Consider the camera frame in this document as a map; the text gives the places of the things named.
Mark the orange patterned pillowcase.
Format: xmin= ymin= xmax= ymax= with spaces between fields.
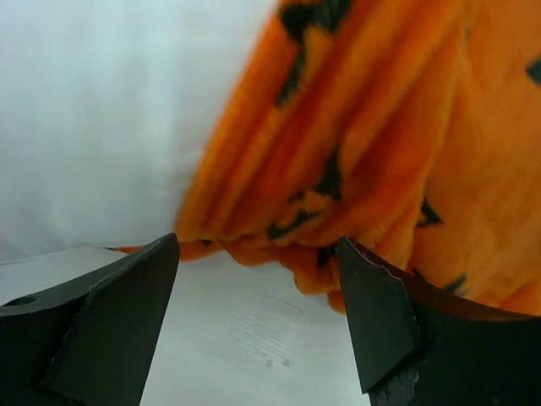
xmin=109 ymin=0 xmax=541 ymax=318

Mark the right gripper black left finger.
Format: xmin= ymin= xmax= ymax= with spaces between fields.
xmin=1 ymin=233 xmax=180 ymax=406

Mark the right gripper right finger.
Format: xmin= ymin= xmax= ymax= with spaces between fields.
xmin=337 ymin=238 xmax=540 ymax=406

